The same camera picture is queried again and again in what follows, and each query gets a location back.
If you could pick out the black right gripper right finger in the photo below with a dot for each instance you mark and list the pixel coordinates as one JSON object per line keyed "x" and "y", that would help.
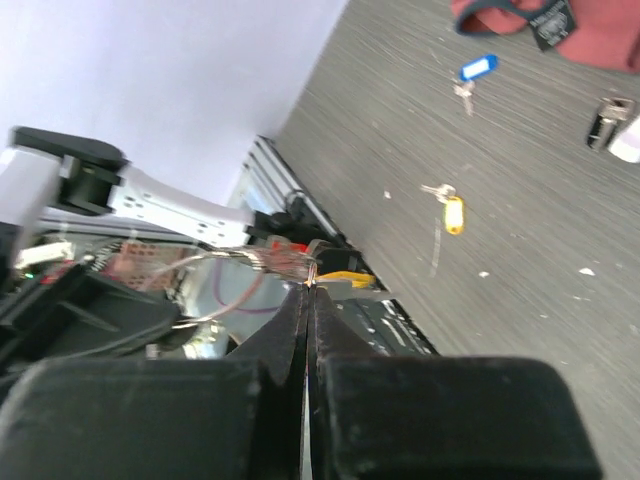
{"x": 374, "y": 416}

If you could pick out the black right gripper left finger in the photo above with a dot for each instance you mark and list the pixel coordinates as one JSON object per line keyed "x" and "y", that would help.
{"x": 238, "y": 417}

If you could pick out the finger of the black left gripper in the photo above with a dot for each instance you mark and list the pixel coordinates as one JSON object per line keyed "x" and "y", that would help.
{"x": 80, "y": 313}

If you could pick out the black head key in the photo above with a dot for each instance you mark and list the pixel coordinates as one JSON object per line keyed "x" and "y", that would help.
{"x": 611, "y": 114}

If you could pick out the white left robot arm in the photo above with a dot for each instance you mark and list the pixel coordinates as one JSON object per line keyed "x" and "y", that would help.
{"x": 44, "y": 169}

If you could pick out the key with blue tag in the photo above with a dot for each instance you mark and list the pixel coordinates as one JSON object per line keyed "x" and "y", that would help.
{"x": 468, "y": 75}

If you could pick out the silver white clothes rack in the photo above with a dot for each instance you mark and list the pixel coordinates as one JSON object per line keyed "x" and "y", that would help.
{"x": 626, "y": 144}

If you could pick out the dark red crumpled shirt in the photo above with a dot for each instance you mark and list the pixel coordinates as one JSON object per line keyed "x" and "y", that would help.
{"x": 596, "y": 33}

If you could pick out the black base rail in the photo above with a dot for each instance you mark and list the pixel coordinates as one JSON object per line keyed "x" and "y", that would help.
{"x": 287, "y": 214}

